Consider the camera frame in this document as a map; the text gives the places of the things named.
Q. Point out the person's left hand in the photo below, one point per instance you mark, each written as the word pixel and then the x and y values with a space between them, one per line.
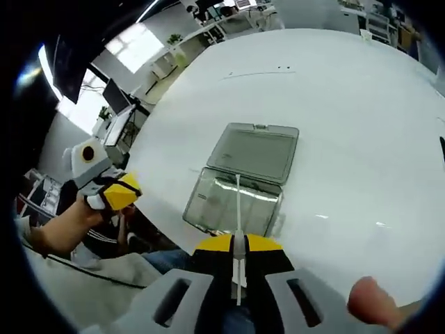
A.
pixel 90 215

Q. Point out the clear plastic divider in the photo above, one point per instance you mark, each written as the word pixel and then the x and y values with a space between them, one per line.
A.
pixel 240 271

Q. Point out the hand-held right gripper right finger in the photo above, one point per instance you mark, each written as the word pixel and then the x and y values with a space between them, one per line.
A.
pixel 299 306

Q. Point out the monitor on stand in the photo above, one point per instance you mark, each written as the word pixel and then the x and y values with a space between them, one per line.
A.
pixel 116 97

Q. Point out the person's grey shirt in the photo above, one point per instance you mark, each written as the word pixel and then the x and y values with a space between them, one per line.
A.
pixel 87 299

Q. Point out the potted green plant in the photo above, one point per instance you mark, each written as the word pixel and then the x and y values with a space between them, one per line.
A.
pixel 174 39
pixel 104 113

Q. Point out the metal shelf rack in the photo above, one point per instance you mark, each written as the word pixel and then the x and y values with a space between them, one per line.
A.
pixel 45 195

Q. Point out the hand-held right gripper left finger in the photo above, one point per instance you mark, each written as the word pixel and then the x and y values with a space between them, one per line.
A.
pixel 167 306

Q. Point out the person's right hand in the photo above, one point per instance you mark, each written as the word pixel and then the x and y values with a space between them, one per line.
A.
pixel 375 306

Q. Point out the transparent grey guide fixture box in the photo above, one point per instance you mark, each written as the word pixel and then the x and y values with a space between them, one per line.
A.
pixel 257 153

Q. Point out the person's blue jeans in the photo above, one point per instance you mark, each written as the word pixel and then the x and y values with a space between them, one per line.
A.
pixel 170 264

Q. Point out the large dark wall screen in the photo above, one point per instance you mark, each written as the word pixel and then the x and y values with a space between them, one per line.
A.
pixel 67 69

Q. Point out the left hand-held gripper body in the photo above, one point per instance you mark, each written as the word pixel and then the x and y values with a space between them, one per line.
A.
pixel 90 167

